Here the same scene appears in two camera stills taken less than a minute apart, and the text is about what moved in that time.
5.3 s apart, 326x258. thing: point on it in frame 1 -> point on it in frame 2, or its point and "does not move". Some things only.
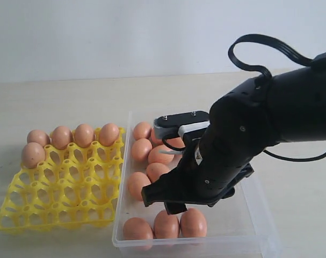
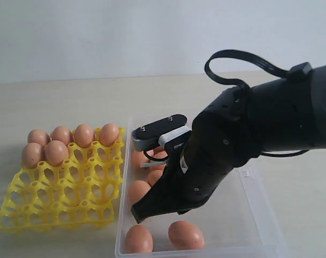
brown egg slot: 84,135 does not move
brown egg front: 193,223 -> 185,235
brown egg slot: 38,136 does not move
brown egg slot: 108,134 does not move
